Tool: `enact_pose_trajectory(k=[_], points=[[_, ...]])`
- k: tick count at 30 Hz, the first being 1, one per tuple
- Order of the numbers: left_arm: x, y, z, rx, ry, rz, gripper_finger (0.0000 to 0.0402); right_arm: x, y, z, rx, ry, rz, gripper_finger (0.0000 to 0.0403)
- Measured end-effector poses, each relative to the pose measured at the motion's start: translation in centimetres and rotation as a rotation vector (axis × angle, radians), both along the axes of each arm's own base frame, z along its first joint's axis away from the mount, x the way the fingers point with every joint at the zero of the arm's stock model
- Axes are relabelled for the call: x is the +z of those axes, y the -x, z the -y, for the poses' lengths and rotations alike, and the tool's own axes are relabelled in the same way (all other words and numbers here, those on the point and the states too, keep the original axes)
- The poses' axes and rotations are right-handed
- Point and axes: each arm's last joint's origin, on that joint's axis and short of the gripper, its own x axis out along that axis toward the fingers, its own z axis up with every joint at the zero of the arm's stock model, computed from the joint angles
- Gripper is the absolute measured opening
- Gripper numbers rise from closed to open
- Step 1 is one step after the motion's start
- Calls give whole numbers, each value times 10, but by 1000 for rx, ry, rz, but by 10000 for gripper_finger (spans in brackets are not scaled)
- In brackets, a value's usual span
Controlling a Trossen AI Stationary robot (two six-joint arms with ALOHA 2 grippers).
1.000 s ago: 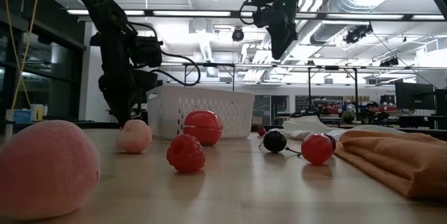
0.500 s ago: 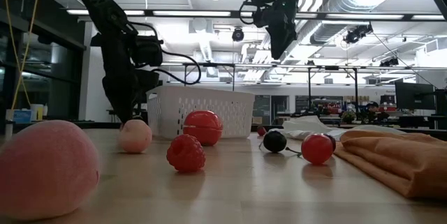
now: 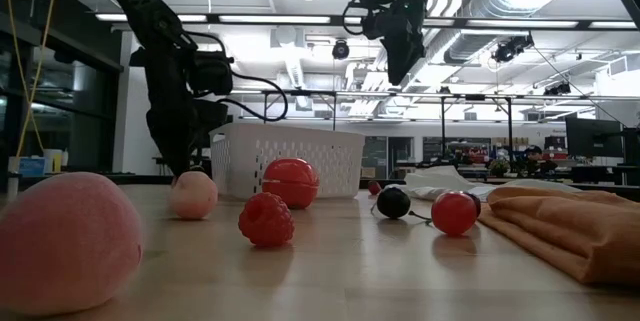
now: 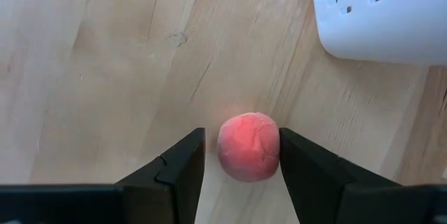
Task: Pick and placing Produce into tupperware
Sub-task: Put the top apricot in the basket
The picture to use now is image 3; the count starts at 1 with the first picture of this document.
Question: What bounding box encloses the pink toy peach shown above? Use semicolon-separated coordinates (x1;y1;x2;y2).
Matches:
167;170;220;221
0;171;145;317

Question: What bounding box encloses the black beam with light strips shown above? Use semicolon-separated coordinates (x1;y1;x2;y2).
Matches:
94;12;640;31

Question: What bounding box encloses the person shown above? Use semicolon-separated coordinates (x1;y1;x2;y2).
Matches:
519;144;559;175

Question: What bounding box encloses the yellow cable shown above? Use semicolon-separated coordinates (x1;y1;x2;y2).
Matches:
2;0;62;158

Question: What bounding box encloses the black workstation frame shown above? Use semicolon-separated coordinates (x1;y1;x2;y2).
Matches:
229;88;396;132
399;93;640;162

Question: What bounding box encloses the red toy tomato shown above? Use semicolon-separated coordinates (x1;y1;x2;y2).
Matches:
260;157;320;211

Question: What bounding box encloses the red toy raspberry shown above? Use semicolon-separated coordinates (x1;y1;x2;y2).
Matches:
237;192;296;249

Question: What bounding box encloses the blue bin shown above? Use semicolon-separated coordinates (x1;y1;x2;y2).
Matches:
18;155;47;178

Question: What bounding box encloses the black monitor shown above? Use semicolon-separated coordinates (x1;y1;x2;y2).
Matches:
565;117;624;158

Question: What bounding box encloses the white perforated plastic basket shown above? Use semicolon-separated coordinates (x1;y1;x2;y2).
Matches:
208;121;367;201

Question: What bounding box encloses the white cloth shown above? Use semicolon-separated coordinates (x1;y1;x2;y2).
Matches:
384;164;584;203

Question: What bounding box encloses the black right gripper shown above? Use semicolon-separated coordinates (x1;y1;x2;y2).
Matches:
362;0;442;87

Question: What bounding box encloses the white container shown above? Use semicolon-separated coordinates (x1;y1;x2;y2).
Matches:
43;148;69;173

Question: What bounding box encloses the black ceiling camera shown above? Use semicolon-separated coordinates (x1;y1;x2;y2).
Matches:
543;82;572;97
331;39;351;61
491;34;535;65

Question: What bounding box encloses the black toy cherry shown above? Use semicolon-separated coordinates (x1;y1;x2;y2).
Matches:
369;185;413;221

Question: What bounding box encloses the orange cloth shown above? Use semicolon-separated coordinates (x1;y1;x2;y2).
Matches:
477;185;640;287

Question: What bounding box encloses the bright red toy cherry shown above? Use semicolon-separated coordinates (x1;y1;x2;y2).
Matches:
408;190;479;238

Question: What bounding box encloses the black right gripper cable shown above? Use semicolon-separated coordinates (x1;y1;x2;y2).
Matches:
342;0;371;37

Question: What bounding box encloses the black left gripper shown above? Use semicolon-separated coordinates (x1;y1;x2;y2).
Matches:
128;35;229;178

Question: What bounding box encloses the small potted plant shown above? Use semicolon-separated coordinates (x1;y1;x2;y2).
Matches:
488;158;510;178

